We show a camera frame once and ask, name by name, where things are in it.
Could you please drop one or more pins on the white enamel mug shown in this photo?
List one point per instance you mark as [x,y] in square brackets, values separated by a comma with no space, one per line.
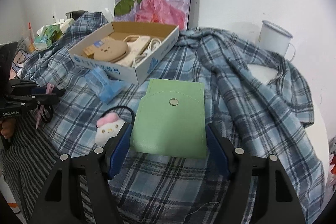
[275,39]

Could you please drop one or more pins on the round tan pouch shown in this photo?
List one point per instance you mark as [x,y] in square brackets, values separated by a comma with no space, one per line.
[110,50]

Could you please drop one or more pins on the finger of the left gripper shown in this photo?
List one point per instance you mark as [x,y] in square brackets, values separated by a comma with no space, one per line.
[29,103]
[19,87]

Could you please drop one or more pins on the open cardboard box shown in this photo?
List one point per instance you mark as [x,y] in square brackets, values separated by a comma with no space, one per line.
[163,38]

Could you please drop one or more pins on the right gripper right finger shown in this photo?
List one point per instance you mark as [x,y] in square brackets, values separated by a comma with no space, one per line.
[275,198]

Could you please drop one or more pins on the yellow cigarette pack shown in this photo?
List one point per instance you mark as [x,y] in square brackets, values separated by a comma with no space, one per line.
[90,50]

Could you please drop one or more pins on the pink cartoon bag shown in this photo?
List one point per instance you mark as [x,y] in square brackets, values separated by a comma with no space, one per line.
[22,54]

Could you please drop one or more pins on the white plush keychain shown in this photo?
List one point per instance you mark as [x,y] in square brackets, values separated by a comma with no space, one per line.
[110,124]

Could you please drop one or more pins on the beige phone case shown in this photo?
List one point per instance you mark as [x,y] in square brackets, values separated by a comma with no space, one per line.
[137,44]

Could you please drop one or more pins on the blue plaid shirt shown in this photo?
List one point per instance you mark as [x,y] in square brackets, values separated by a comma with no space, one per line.
[256,99]

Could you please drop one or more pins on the crumpled green packaging pile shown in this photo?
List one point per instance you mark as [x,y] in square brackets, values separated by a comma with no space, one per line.
[49,34]

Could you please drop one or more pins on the plastic cup with straw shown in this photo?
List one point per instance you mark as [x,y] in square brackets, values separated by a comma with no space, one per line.
[29,38]

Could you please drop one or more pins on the pink handled scissors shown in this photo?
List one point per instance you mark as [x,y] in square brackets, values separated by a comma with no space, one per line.
[41,116]

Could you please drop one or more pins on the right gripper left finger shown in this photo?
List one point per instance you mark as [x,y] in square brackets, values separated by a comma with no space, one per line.
[74,178]

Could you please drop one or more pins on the black white striped cloth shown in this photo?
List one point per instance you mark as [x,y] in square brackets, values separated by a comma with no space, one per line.
[33,151]

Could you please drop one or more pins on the green leather pouch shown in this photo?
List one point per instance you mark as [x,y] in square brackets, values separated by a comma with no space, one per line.
[170,120]

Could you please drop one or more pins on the blue plastic packet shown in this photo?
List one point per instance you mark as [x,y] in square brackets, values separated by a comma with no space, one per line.
[104,88]

